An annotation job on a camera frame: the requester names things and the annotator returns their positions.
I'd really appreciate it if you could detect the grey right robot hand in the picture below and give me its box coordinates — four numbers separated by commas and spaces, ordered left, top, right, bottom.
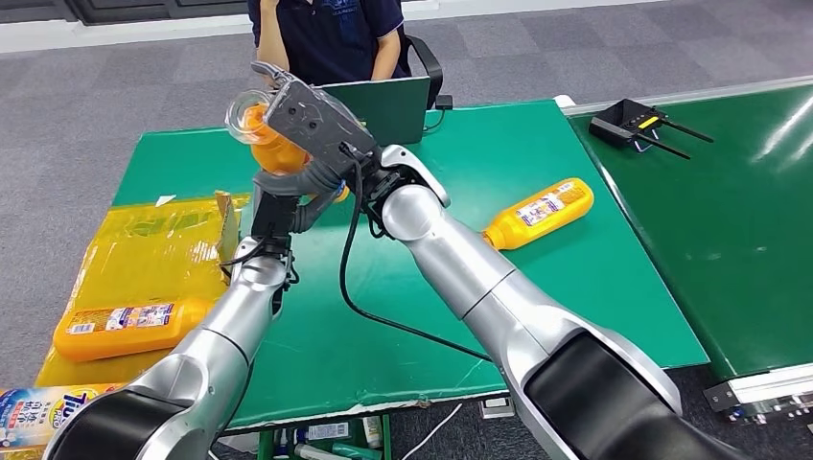
250, 59, 298, 90

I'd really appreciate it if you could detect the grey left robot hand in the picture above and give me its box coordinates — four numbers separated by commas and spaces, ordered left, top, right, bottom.
252, 158, 351, 235

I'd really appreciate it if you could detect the orange bottle with blue label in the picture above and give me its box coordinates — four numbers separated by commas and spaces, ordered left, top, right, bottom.
224, 88, 352, 204

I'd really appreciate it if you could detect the orange bottle with white label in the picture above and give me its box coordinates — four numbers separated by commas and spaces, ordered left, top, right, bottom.
481, 177, 595, 252

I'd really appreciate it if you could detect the orange bottle with barcode label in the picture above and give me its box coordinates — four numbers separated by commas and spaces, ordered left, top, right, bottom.
53, 298, 219, 363

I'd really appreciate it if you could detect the white labelled bottle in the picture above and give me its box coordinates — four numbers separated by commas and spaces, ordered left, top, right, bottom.
304, 422, 352, 443

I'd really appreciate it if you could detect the green bottle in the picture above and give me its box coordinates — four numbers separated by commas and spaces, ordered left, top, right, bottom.
330, 442, 383, 460

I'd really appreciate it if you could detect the Tide detergent bottle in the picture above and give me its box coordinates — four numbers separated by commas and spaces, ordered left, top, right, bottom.
0, 382, 123, 449

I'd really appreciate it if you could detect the person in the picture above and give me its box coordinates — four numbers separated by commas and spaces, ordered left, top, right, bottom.
245, 0, 409, 87

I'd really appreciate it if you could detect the brown cardboard piece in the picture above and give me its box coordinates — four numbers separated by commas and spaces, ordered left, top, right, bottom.
214, 190, 244, 268

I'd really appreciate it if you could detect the dark green laptop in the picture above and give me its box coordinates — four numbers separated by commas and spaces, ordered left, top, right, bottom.
317, 76, 433, 148

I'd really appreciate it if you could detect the black office chair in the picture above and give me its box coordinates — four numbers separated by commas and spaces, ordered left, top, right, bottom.
394, 25, 446, 110

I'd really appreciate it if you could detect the dark framed glass partition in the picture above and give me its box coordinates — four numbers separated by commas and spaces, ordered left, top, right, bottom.
0, 0, 249, 27

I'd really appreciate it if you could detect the yellow plastic bag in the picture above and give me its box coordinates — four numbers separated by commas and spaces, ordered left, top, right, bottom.
35, 192, 255, 460

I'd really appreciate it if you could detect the grey floor socket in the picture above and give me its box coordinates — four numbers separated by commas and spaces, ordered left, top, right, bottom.
479, 396, 516, 421

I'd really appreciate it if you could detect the black remote controller with antennas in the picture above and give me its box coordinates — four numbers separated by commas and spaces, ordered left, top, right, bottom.
589, 98, 716, 161

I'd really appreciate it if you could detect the green conveyor belt table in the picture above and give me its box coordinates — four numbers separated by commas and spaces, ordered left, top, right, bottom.
562, 76, 813, 425

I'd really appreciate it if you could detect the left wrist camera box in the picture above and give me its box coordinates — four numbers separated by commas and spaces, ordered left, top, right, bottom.
250, 189, 301, 242

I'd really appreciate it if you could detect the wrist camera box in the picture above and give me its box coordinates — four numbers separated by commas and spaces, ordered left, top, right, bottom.
263, 79, 383, 176
250, 189, 301, 242

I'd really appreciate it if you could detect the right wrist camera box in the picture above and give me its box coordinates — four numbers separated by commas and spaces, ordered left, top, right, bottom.
263, 79, 383, 176

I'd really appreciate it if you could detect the black left wrist camera cable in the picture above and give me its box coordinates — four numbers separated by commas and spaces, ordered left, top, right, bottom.
218, 238, 271, 271

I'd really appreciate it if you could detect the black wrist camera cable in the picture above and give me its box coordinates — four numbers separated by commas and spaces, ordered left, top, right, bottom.
337, 142, 494, 364
218, 238, 271, 271

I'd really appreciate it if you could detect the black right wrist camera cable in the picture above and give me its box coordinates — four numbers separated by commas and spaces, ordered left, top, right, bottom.
337, 142, 494, 364

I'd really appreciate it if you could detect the white cable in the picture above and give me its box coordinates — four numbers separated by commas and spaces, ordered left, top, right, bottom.
400, 402, 465, 460

